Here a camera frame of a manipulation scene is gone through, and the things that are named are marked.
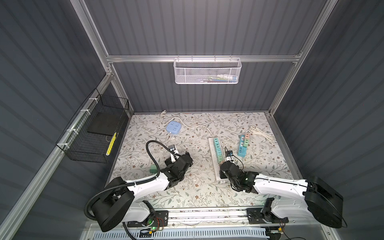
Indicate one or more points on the round blue power hub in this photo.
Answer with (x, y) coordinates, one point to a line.
(173, 127)

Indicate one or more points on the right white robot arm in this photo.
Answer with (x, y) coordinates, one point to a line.
(312, 198)

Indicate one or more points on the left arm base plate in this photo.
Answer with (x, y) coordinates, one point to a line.
(156, 219)

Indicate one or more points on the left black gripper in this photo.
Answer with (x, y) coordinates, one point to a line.
(168, 163)

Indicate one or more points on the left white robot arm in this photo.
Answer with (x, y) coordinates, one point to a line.
(121, 201)

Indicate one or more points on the long white power strip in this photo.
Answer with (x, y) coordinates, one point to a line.
(221, 179)

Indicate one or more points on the black foam pad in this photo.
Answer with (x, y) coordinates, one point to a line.
(104, 124)

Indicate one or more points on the teal small power strip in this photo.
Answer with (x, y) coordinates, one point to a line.
(243, 146)

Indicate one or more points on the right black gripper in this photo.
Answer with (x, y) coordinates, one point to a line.
(221, 174)

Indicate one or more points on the yellow marker pen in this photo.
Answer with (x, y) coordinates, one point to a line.
(111, 145)

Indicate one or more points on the green plug cube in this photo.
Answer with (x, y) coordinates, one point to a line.
(153, 169)
(220, 158)

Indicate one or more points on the floral patterned table mat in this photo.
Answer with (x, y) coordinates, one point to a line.
(146, 138)

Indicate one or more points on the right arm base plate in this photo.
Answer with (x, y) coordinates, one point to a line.
(259, 216)

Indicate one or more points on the white wire mesh basket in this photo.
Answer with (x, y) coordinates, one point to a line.
(207, 71)

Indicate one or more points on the black wire basket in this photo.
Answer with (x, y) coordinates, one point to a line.
(79, 145)

